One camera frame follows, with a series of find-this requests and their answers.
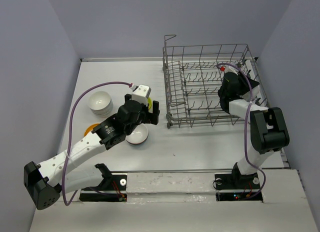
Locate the grey wire dish rack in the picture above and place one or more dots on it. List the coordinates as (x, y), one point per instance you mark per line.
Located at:
(192, 81)

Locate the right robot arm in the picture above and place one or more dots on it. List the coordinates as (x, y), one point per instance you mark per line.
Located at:
(265, 130)

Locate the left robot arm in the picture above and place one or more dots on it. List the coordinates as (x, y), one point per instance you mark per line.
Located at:
(48, 180)

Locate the white bowl red rim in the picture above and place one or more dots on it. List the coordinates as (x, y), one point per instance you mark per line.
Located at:
(138, 136)

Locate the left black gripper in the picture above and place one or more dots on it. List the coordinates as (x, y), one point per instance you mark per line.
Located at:
(150, 118)

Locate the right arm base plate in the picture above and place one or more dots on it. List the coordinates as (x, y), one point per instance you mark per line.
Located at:
(228, 189)

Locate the white bowl stack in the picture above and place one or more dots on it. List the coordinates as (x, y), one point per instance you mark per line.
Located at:
(100, 103)

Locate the orange bowl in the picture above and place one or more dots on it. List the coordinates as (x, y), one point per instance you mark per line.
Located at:
(90, 128)

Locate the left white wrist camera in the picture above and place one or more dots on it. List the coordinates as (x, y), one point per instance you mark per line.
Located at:
(140, 93)

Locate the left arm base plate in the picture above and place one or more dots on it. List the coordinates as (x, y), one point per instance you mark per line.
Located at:
(114, 191)

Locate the green bowl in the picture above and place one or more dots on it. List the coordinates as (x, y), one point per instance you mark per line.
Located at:
(150, 103)

